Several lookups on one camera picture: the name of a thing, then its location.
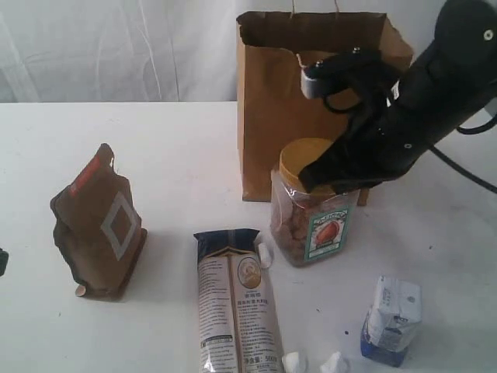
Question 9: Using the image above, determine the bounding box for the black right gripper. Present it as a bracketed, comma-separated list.
[297, 92, 436, 193]

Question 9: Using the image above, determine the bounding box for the clear jar yellow lid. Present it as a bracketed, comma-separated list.
[270, 138, 359, 267]

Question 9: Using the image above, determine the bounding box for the white blue salt packet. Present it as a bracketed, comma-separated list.
[360, 276, 422, 368]

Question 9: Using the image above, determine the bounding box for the brown pouch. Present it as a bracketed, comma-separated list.
[50, 143, 148, 301]

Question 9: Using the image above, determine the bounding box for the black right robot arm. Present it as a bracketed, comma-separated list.
[298, 1, 496, 193]

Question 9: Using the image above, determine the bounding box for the brown paper bag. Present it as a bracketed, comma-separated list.
[236, 11, 414, 202]

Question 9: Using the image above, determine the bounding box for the white cube by pasta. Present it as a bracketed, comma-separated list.
[258, 242, 273, 269]

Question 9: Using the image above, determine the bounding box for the long pasta packet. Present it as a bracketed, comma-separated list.
[194, 228, 283, 372]

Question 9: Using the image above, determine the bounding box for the white lump bottom right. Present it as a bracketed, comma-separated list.
[320, 351, 349, 373]

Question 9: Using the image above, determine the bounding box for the white lump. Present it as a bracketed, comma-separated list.
[281, 351, 308, 373]
[320, 351, 349, 373]

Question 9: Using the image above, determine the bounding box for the white lump bottom left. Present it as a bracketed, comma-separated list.
[281, 351, 308, 373]

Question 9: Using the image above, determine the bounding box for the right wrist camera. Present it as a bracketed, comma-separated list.
[301, 48, 389, 117]

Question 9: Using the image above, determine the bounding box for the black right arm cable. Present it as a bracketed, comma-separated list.
[426, 104, 497, 193]

